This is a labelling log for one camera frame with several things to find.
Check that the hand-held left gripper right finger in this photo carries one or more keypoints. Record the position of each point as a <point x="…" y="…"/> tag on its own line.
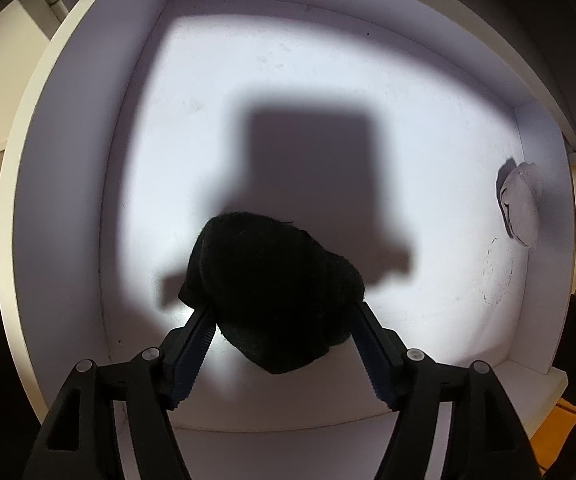
<point x="375" y="360"/>

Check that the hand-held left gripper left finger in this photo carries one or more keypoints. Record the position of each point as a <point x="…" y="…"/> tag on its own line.
<point x="192" y="355"/>

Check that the black fuzzy sock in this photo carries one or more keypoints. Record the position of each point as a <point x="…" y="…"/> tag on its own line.
<point x="268" y="285"/>

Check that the white drawer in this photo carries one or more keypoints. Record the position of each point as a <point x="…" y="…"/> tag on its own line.
<point x="318" y="60"/>

